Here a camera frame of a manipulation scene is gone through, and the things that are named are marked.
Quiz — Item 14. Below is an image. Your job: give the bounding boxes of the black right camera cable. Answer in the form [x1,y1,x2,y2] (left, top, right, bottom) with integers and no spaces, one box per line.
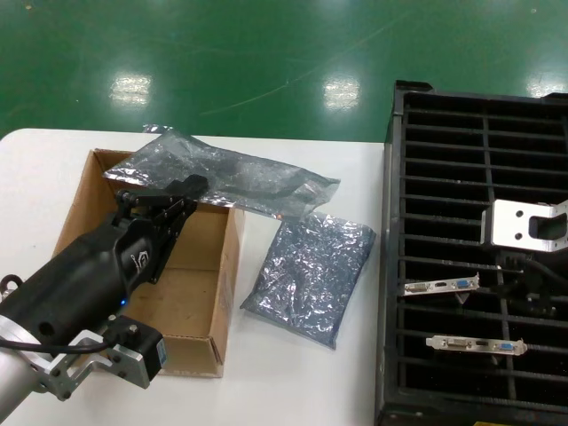
[499,256,568,292]

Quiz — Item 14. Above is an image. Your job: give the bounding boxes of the silver right camera bracket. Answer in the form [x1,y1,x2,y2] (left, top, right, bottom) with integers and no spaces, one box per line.
[480,198,568,254]

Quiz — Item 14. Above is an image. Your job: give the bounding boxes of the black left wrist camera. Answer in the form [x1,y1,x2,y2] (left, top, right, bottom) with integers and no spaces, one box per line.
[105,315,167,383]

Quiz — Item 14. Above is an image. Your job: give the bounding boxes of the graphics card silver bracket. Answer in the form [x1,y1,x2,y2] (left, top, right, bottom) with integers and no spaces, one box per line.
[402,272,482,298]
[424,335,530,359]

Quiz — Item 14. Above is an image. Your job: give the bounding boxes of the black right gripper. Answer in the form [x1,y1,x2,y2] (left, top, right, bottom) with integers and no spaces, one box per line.
[490,252,568,314]

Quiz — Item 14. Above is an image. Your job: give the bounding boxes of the silver antistatic bag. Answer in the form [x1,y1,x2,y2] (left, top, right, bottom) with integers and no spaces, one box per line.
[100,123,342,219]

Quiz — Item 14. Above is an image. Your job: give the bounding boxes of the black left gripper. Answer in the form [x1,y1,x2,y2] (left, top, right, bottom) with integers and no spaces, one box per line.
[0,174,210,352]

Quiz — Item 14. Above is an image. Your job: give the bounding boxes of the black slotted container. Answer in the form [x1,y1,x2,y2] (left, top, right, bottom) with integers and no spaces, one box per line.
[375,79,568,426]

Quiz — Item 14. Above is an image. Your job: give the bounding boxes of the silver camera bracket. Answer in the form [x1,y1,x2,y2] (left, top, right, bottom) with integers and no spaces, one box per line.
[25,335,153,403]
[480,198,568,254]

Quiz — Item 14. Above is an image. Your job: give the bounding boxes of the black camera cable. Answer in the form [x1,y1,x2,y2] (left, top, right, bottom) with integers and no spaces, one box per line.
[499,256,568,292]
[0,337,117,356]

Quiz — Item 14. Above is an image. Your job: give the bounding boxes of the silver left camera bracket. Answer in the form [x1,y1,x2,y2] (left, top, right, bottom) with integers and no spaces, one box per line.
[25,335,153,403]

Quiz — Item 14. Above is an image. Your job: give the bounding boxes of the black left camera cable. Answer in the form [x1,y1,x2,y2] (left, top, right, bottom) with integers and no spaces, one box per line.
[0,337,117,356]

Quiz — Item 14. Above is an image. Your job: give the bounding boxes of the crumpled bluish antistatic bag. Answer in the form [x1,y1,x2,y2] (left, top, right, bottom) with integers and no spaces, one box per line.
[239,211,377,351]

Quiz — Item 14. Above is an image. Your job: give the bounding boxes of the brown cardboard box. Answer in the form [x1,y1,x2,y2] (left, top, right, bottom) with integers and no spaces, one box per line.
[51,148,248,379]

